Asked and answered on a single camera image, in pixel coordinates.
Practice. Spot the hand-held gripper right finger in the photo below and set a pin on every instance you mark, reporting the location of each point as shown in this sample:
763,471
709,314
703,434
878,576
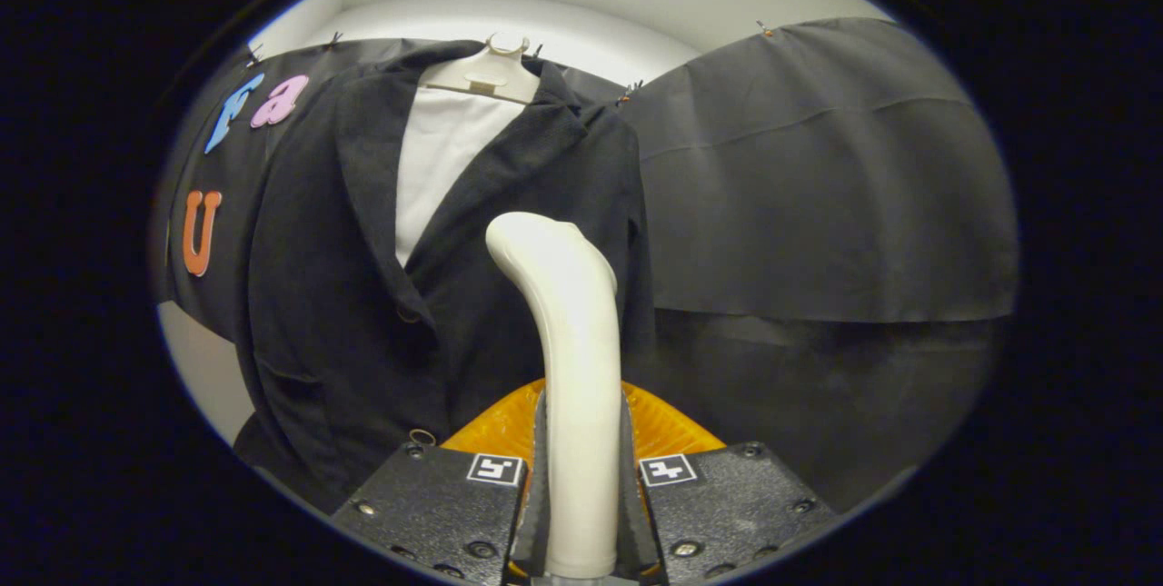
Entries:
631,522

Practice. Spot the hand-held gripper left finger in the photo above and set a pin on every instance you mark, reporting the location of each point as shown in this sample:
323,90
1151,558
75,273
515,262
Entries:
538,531

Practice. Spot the white garment steamer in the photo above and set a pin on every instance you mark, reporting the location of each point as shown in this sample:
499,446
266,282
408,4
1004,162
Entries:
581,386

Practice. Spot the black jacket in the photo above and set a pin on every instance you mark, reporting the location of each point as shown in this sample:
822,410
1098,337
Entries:
336,313

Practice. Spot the black backdrop cloth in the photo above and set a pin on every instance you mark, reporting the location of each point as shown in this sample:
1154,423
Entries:
818,186

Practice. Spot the row of small cloth clips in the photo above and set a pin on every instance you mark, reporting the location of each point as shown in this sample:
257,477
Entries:
627,94

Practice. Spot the white plastic hanger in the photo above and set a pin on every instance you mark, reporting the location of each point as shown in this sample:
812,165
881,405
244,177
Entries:
491,73

